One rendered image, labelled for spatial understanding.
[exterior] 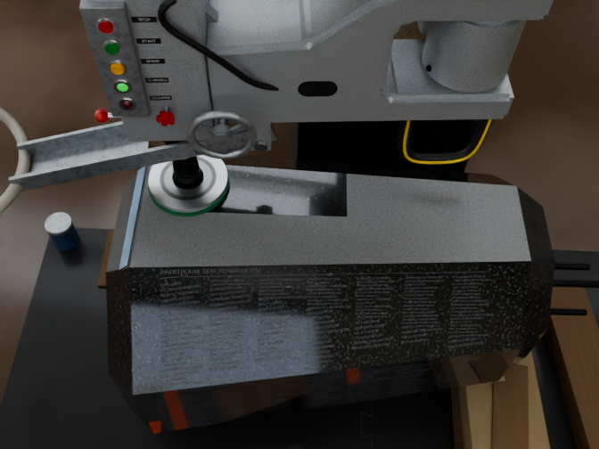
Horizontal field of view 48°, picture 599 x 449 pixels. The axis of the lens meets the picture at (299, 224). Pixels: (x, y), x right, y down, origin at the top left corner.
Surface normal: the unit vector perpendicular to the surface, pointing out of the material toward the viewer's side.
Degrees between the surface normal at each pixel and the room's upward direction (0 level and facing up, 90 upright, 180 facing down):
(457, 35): 90
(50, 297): 0
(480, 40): 90
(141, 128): 90
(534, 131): 0
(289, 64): 90
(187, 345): 45
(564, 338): 0
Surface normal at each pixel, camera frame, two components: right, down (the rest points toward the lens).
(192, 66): 0.04, 0.84
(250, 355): 0.04, 0.20
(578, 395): 0.02, -0.55
